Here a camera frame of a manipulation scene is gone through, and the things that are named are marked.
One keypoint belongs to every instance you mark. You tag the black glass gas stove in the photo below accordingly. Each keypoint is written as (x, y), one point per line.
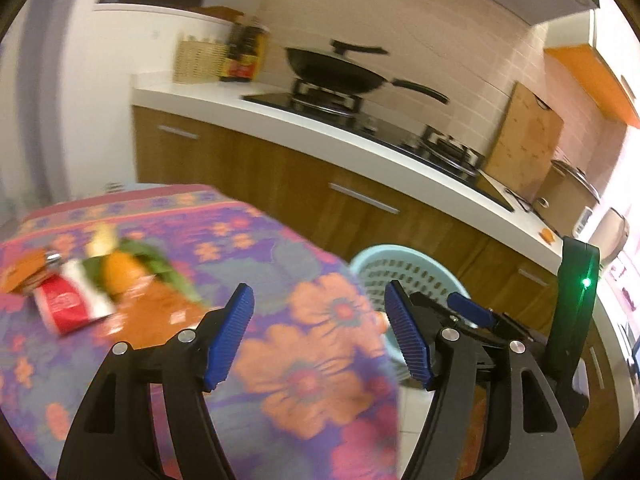
(380, 127)

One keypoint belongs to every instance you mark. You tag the small orange scrap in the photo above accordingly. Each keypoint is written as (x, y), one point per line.
(548, 236)

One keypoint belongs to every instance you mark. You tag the yellow bottle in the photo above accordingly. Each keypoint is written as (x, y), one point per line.
(264, 55)

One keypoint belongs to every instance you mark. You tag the black burner pan support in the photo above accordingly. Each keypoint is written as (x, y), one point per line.
(452, 152)
(325, 97)

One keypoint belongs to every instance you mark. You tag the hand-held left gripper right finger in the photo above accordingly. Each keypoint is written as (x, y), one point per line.
(407, 335)

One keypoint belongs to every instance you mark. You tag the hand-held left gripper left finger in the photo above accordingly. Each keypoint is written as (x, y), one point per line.
(230, 340)

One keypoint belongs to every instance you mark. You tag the small dark sauce bottle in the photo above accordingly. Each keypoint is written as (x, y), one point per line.
(231, 57)

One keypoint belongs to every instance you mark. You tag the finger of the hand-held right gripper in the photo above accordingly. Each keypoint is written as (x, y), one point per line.
(430, 307)
(470, 310)

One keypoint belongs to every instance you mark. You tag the pale yellow peel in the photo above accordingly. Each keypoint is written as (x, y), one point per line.
(103, 240)

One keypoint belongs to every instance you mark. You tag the orange and white wall cabinet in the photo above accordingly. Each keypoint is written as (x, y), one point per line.
(590, 67)

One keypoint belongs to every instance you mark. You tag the large dark sauce bottle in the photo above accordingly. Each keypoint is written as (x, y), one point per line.
(249, 52)

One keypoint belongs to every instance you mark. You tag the red white wrapper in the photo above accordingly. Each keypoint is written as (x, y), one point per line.
(65, 305)

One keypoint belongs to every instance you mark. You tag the light blue plastic basket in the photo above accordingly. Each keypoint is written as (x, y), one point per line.
(400, 265)

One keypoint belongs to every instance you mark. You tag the beige utensil basket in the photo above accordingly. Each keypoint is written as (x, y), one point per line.
(200, 60)

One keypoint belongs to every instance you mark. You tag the green vegetable leaves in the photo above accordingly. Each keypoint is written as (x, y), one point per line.
(165, 270)

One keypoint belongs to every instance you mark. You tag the orange snack packet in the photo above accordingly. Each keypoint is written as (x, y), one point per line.
(25, 270)

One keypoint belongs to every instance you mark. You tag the wooden kitchen cabinet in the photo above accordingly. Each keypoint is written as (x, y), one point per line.
(280, 175)

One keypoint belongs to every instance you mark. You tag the beige rice cooker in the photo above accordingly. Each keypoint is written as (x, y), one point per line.
(565, 200)

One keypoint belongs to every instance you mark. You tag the wooden cutting board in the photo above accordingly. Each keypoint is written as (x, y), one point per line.
(525, 145)

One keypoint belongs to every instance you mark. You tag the white kitchen appliance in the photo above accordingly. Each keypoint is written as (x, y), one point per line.
(612, 235)

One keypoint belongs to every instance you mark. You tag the black wok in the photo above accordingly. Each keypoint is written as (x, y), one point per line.
(335, 72)

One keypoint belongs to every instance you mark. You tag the floral tablecloth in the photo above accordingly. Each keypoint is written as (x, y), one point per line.
(300, 360)

